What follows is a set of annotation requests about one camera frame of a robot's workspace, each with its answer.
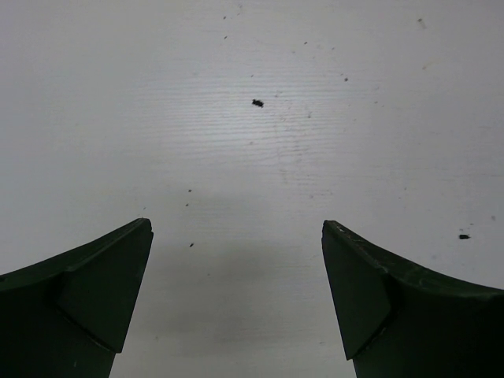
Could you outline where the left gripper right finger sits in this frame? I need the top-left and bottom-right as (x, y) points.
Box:
(321, 220), (503, 378)

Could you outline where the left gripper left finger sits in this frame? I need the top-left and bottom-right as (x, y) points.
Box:
(1, 218), (154, 377)

